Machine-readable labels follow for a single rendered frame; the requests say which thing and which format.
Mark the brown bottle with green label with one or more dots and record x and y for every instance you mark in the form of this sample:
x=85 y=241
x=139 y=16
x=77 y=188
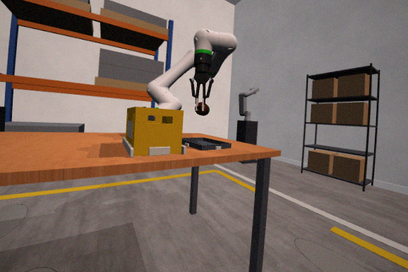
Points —
x=199 y=108

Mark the yellow crate with dividers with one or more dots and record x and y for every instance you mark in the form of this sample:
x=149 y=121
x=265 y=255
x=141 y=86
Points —
x=164 y=131

